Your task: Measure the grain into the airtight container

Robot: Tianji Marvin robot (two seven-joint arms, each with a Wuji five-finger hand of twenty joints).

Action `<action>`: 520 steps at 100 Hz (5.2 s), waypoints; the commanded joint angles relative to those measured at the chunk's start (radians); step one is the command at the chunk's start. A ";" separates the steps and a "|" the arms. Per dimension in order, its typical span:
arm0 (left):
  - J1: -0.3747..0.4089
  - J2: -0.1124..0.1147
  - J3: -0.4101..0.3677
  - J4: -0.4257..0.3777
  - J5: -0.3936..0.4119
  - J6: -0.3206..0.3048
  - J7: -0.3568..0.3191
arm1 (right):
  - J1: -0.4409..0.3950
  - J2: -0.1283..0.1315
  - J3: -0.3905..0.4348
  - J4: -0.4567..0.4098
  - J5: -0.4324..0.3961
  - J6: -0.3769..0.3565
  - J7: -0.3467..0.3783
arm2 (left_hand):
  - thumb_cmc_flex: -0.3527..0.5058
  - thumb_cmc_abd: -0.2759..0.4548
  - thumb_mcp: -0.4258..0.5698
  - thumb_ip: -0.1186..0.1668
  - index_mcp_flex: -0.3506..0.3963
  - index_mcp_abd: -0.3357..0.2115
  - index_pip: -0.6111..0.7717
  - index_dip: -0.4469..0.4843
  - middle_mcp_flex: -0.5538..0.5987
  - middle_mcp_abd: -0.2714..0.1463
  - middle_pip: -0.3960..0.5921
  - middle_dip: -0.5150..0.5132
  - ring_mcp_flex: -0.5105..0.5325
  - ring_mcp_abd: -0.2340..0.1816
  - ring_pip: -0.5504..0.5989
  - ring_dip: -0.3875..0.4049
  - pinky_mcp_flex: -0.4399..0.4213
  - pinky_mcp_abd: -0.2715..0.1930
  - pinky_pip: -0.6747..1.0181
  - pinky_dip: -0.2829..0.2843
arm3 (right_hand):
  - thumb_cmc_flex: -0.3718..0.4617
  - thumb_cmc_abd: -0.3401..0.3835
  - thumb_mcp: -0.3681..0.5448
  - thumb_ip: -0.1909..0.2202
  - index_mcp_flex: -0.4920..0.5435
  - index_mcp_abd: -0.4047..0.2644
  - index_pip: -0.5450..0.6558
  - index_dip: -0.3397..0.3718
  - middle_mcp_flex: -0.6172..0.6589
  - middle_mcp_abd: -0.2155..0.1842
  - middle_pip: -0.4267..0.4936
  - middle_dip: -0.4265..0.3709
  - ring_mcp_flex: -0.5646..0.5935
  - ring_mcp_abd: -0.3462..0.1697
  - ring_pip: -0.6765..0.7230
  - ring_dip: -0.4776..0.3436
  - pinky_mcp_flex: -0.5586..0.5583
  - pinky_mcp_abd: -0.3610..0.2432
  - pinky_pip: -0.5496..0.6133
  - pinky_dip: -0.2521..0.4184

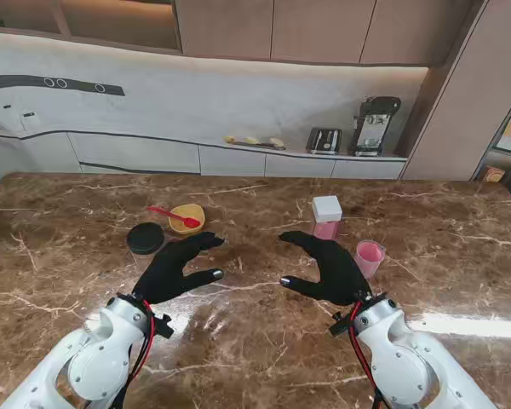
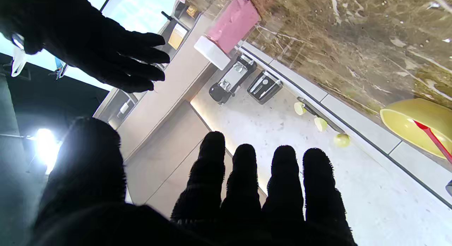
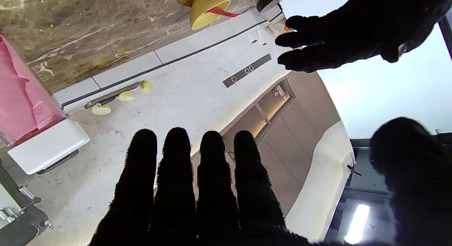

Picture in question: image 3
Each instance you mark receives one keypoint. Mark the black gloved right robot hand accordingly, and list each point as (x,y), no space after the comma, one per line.
(212,203)

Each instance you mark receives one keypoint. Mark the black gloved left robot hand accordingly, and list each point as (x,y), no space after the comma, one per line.
(370,27)

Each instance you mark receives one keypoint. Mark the red measuring spoon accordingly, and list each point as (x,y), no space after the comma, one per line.
(222,12)

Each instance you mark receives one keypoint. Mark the yellow plastic bowl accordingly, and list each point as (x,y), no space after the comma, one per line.
(204,6)

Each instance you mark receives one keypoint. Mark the pink container with white lid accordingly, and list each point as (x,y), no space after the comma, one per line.
(21,97)

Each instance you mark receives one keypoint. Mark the short white bottle black cap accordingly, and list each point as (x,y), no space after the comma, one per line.
(253,36)

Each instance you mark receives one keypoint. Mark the dark wooden serving board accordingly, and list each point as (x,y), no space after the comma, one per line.
(113,95)

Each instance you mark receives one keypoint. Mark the black espresso machine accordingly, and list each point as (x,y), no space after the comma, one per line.
(21,221)

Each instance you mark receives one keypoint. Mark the black wall panel with rings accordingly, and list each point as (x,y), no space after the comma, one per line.
(247,70)

